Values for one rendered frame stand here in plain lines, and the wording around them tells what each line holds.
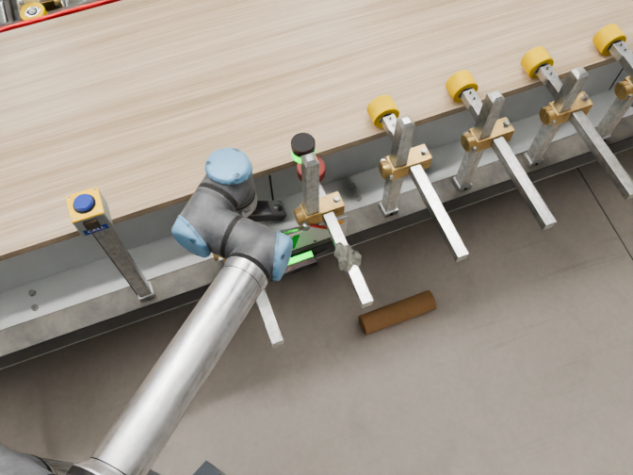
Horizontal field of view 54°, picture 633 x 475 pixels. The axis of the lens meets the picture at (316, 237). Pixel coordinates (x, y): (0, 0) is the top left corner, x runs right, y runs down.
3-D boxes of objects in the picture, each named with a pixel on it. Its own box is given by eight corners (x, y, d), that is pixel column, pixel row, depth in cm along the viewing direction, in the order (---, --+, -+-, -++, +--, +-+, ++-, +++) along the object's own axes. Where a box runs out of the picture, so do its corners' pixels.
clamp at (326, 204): (344, 214, 175) (345, 205, 170) (300, 229, 173) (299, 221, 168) (336, 198, 177) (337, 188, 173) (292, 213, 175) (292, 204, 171)
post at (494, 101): (465, 194, 197) (506, 97, 154) (455, 198, 196) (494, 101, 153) (461, 186, 198) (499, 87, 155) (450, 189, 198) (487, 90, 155)
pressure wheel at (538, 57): (551, 55, 178) (527, 71, 180) (556, 67, 184) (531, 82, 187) (541, 40, 180) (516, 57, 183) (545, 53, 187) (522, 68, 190)
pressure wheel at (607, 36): (596, 54, 187) (610, 57, 191) (618, 33, 181) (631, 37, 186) (586, 40, 189) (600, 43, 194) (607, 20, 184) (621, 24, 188)
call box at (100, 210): (115, 228, 137) (104, 212, 130) (83, 238, 136) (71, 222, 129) (107, 203, 140) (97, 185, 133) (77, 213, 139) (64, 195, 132)
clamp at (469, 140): (511, 142, 173) (516, 131, 169) (467, 156, 171) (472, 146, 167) (500, 125, 176) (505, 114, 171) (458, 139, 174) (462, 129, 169)
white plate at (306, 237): (346, 232, 186) (348, 217, 177) (264, 261, 182) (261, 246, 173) (345, 231, 186) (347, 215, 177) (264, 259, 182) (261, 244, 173)
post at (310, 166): (319, 247, 190) (319, 160, 147) (309, 251, 190) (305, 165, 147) (315, 237, 192) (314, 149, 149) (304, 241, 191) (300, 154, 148)
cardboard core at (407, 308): (437, 304, 241) (366, 331, 236) (434, 311, 248) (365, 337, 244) (429, 286, 244) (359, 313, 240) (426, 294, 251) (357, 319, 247)
